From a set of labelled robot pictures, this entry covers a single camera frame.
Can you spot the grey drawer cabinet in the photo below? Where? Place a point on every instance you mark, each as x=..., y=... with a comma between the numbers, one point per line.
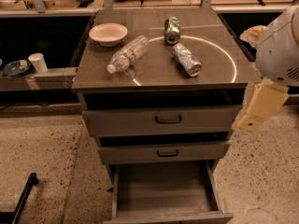
x=157, y=80

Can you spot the middle drawer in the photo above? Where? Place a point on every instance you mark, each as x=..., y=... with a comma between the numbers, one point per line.
x=163, y=152

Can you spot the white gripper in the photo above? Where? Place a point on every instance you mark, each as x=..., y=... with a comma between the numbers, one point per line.
x=277, y=57

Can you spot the top drawer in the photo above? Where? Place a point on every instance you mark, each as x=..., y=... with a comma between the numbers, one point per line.
x=156, y=121

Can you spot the silver crushed soda can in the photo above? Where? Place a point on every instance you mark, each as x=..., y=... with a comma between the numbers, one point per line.
x=186, y=59

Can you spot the clear plastic water bottle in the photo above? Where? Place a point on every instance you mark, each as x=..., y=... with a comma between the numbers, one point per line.
x=128, y=55

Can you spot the grey side shelf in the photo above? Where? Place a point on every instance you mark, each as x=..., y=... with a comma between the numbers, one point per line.
x=53, y=79

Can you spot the white paper cup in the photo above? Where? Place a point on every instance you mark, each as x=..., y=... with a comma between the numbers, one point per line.
x=38, y=61

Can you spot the black metal bar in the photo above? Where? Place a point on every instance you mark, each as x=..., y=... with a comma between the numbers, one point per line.
x=14, y=216

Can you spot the white bowl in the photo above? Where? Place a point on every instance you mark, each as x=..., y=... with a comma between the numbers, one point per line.
x=108, y=34

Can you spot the open bottom drawer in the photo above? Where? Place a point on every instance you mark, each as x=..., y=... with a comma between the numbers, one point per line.
x=181, y=192

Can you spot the green crushed soda can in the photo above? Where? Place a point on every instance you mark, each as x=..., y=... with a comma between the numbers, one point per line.
x=172, y=30

